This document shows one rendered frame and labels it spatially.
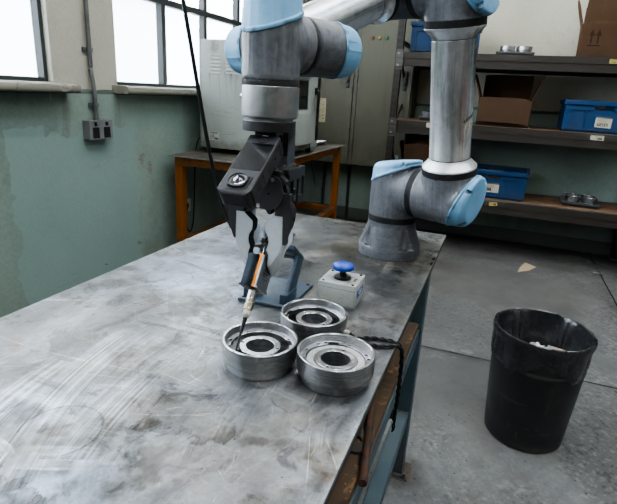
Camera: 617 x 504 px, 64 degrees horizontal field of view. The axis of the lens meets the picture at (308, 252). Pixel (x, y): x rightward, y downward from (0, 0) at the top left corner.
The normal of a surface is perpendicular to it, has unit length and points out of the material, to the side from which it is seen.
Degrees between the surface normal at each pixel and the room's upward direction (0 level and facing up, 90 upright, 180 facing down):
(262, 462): 0
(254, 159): 32
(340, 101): 90
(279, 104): 90
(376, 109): 90
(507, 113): 84
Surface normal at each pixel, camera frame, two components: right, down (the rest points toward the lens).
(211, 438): 0.05, -0.95
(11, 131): 0.93, 0.16
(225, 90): -0.36, 0.27
